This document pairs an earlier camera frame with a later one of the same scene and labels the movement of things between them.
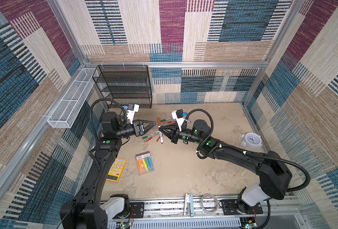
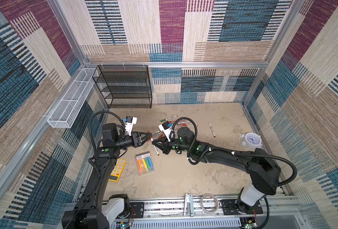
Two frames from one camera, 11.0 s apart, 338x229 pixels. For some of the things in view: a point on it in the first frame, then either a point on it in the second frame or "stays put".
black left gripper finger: [152, 123] to [145, 135]
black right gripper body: [175, 135] to [167, 146]
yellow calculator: [116, 170] stays put
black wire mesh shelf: [125, 86] stays put
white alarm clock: [250, 140] stays put
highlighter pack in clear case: [144, 163] stays put
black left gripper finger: [143, 132] to [144, 138]
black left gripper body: [137, 132] to [134, 144]
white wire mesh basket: [65, 112] stays put
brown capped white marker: [161, 137] to [212, 130]
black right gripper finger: [166, 134] to [158, 143]
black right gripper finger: [165, 129] to [158, 140]
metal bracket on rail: [188, 205] stays put
